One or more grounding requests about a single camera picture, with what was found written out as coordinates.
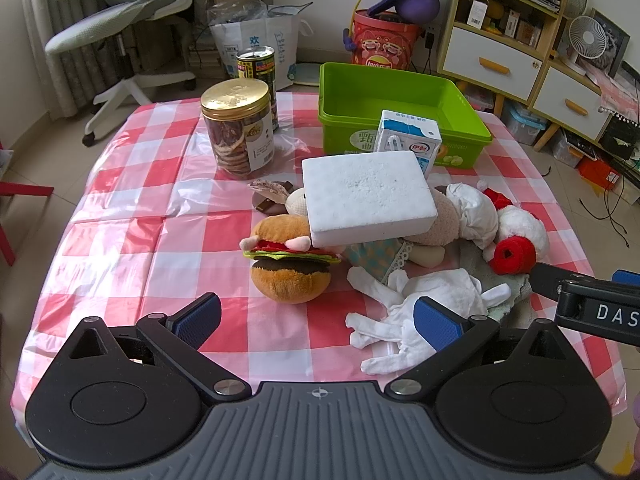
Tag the gold lid cookie jar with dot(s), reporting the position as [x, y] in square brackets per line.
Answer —
[237, 115]

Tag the red snack bucket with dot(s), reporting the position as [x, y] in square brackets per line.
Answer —
[386, 41]

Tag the green plastic bin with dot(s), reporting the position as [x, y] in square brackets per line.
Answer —
[352, 98]

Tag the white desk fan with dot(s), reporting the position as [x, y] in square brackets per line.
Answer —
[586, 39]

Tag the white red plush snowman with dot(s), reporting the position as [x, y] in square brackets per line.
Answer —
[521, 240]

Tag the plush hamburger toy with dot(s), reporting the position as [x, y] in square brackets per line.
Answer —
[287, 267]

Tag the clear blue storage box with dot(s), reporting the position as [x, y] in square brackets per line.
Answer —
[524, 125]

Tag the white foam block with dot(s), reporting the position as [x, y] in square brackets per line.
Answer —
[359, 198]

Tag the white glove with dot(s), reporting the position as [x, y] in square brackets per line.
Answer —
[456, 290]

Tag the white office chair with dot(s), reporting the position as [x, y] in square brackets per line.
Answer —
[110, 23]

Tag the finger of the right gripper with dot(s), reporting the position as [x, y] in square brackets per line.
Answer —
[626, 278]

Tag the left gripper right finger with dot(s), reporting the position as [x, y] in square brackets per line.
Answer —
[458, 341]

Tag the beige bunny doll blue dress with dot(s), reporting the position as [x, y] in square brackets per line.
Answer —
[381, 257]

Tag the white blue milk carton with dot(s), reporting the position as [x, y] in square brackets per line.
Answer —
[404, 132]

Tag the red white checkered tablecloth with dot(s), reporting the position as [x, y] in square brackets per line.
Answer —
[158, 226]

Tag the black yellow tin can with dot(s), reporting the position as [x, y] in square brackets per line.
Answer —
[260, 63]

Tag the wooden white drawer cabinet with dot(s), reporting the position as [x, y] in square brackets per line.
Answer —
[511, 48]

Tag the red box on floor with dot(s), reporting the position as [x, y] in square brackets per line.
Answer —
[598, 172]

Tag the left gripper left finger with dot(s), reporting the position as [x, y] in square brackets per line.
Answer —
[177, 340]

